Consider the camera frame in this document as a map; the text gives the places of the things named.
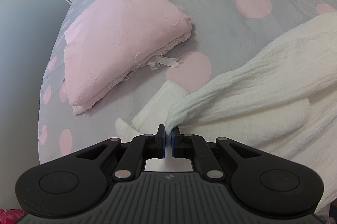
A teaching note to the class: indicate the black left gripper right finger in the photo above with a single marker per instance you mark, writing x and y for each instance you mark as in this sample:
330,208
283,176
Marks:
181,145

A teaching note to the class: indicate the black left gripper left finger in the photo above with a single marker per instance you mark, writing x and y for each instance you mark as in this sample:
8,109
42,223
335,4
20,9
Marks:
156,144

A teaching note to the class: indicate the white muslin garment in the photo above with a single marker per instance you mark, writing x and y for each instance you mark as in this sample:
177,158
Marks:
282,101

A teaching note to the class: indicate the folded pink garment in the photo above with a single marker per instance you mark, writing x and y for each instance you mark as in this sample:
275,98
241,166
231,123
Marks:
113,38

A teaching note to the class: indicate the grey pink-dotted bedspread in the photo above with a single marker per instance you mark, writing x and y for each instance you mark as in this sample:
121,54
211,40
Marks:
226,34

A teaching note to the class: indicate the purple fleece sleeve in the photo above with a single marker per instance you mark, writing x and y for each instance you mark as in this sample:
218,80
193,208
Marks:
324,215

